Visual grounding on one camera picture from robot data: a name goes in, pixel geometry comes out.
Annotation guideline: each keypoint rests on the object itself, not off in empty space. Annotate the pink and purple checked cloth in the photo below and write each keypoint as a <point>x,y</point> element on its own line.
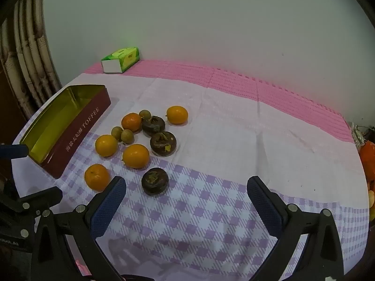
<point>222,152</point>

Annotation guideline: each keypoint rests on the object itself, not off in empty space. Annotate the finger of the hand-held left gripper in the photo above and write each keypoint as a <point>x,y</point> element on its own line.
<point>14,151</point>
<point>44,197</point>

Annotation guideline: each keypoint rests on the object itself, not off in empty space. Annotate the dark brown water chestnut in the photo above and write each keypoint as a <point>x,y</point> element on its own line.
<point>155,181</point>
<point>153,125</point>
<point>163,143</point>

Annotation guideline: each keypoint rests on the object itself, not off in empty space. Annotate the beige patterned curtain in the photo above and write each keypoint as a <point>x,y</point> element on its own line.
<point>29,52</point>

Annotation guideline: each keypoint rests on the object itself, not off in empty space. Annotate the orange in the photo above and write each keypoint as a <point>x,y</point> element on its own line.
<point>136,156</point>
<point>106,145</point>
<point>97,176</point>
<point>177,115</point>
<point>131,122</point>

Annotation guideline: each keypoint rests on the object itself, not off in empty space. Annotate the longan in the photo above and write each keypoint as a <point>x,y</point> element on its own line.
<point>117,133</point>
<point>144,113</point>
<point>127,136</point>

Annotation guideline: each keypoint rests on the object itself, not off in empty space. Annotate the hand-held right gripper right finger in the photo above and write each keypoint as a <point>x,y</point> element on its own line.
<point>265,209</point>

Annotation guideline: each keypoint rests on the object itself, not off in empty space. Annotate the green tissue pack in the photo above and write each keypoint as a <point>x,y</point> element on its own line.
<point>123,60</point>

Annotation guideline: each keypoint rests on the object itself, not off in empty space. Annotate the dark wooden furniture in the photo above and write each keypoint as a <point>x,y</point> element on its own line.
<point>10,117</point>

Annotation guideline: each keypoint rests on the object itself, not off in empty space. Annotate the maroon tin box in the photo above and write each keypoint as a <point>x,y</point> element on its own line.
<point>76,128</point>

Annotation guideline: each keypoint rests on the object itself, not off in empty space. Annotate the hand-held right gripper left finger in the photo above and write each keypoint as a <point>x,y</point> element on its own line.
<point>107,209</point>

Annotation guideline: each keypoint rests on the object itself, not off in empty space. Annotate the orange plastic bag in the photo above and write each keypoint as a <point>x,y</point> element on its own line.
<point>368,158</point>

